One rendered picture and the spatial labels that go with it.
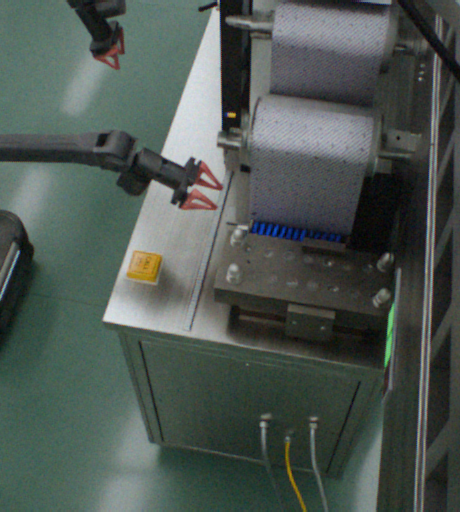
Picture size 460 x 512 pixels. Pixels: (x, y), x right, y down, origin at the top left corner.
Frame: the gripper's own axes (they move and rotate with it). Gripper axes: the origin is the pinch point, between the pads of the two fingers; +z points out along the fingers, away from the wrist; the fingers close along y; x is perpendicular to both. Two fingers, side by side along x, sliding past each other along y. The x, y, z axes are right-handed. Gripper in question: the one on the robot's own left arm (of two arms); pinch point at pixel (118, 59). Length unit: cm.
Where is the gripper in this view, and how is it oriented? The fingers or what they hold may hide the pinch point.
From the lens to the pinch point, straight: 200.1
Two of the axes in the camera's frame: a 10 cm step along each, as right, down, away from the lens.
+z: 3.4, 5.1, 7.9
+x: -9.3, 0.5, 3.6
